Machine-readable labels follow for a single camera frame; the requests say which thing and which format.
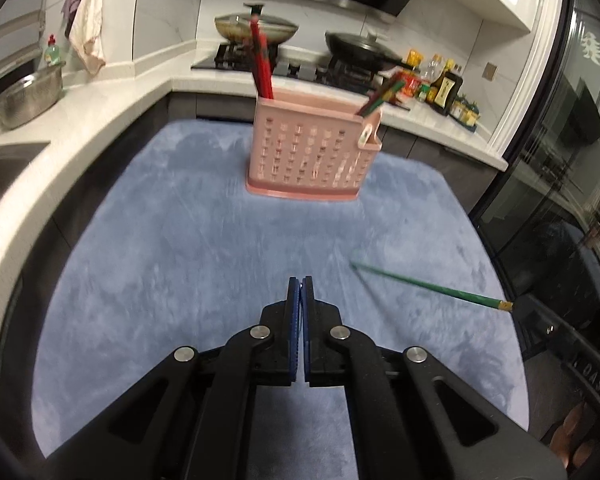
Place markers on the black glass door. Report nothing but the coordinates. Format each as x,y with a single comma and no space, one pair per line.
541,221

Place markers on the green chopstick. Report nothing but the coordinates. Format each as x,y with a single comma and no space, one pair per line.
384,94
492,303

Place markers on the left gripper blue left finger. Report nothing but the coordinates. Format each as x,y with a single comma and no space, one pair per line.
292,315

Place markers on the gold wall outlet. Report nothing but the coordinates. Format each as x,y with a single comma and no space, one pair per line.
489,71

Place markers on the white pink hanging towel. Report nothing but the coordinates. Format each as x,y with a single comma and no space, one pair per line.
86,35

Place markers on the small green-cap spice jar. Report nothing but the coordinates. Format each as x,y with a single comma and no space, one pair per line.
423,92

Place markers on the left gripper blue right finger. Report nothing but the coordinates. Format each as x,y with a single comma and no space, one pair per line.
307,307

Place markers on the black gas stove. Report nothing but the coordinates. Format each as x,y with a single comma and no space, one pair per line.
326,70

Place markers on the steel mixing bowl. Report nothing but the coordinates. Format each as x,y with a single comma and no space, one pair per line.
31,96

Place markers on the yellow seasoning packet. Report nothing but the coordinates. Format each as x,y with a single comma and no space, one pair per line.
413,60

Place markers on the black wok with lid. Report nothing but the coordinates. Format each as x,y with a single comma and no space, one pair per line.
361,51

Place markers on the green dish soap bottle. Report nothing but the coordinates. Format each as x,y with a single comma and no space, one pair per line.
52,53

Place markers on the blue-grey fabric mat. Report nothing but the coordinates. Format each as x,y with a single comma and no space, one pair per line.
179,252

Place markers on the pink perforated utensil basket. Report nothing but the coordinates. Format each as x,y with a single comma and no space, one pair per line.
310,148

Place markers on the red instant noodle cup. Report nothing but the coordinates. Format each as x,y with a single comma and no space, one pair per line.
411,85

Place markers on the green condiment jar set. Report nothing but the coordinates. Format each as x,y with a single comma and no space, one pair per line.
465,113

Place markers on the white window blinds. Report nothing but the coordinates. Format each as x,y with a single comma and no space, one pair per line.
20,32

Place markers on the dark soy sauce bottle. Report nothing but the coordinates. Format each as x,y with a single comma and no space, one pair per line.
446,87

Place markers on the wok with glass lid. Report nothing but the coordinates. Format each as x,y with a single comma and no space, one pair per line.
238,27

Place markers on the steel kitchen sink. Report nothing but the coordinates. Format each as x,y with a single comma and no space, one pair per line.
14,158

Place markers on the person's right hand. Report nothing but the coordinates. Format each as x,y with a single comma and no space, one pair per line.
576,442

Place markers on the bright red chopstick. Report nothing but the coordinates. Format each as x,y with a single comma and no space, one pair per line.
263,74

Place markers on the clear oil bottle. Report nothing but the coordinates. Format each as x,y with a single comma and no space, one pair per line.
434,68

